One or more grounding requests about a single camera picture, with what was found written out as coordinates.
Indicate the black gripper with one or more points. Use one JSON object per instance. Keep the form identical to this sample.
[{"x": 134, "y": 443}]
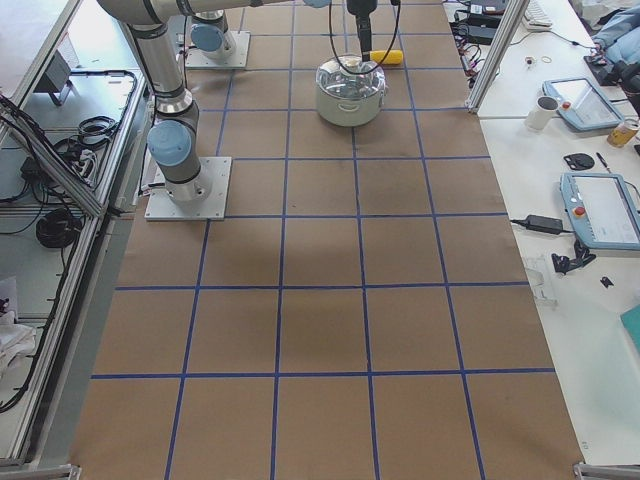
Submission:
[{"x": 361, "y": 8}]

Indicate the yellow corn cob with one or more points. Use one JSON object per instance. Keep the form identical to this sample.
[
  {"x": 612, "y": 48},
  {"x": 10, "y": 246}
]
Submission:
[{"x": 393, "y": 57}]

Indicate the glass pot lid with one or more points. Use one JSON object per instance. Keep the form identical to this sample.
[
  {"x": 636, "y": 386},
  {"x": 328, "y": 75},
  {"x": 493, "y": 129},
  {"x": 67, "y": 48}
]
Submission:
[{"x": 349, "y": 78}]

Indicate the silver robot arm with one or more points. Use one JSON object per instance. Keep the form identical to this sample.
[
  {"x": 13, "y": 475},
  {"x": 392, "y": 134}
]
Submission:
[
  {"x": 209, "y": 33},
  {"x": 172, "y": 140}
]

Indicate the pale green cooking pot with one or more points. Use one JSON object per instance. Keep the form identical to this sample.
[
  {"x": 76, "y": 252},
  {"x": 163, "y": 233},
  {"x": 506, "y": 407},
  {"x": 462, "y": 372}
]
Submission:
[{"x": 348, "y": 113}]

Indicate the white mug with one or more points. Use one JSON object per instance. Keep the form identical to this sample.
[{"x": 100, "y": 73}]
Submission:
[{"x": 543, "y": 110}]

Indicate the upper teach pendant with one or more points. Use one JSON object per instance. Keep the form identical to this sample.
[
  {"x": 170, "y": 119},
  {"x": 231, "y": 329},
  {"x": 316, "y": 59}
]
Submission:
[{"x": 583, "y": 105}]

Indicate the teach pendant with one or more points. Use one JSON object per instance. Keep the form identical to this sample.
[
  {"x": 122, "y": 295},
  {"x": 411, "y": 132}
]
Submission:
[
  {"x": 583, "y": 105},
  {"x": 601, "y": 210}
]

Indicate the black round disc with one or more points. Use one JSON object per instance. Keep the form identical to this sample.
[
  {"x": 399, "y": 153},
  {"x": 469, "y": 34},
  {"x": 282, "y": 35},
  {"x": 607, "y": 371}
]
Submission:
[{"x": 579, "y": 161}]

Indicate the black pen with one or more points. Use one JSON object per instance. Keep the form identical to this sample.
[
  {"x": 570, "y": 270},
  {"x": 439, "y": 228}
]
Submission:
[{"x": 603, "y": 162}]

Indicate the black power adapter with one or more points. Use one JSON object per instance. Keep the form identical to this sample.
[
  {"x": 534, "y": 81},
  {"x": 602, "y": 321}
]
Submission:
[{"x": 544, "y": 224}]

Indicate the lower teach pendant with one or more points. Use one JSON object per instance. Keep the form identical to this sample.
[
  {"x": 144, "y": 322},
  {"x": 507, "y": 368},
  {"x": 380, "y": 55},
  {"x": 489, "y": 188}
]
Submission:
[{"x": 601, "y": 210}]

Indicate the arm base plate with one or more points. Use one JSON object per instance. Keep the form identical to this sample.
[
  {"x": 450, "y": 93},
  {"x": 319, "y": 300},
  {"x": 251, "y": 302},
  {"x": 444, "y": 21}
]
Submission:
[
  {"x": 237, "y": 60},
  {"x": 204, "y": 197}
]

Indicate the aluminium frame post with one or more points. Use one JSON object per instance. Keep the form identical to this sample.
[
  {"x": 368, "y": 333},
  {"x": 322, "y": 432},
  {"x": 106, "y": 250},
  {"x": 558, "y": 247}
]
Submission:
[{"x": 511, "y": 19}]

